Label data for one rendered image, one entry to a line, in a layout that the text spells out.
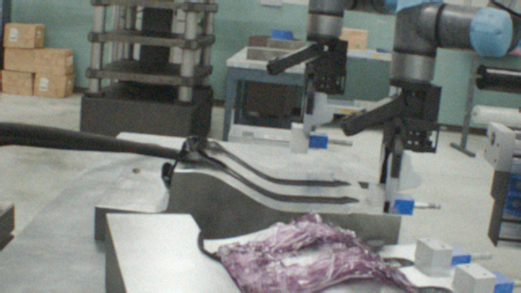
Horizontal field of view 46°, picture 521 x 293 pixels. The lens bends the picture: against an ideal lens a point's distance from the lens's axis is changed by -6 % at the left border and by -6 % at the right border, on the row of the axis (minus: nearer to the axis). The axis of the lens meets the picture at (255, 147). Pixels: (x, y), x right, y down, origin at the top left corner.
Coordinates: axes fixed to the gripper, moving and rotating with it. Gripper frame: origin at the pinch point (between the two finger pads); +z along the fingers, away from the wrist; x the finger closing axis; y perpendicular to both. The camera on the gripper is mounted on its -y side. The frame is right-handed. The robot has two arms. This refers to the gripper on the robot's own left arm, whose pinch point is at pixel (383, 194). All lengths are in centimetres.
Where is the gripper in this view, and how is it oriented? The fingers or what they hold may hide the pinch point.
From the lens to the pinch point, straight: 113.4
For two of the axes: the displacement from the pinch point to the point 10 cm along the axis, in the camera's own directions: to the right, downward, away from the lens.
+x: 0.0, -2.1, 9.8
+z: -0.9, 9.7, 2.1
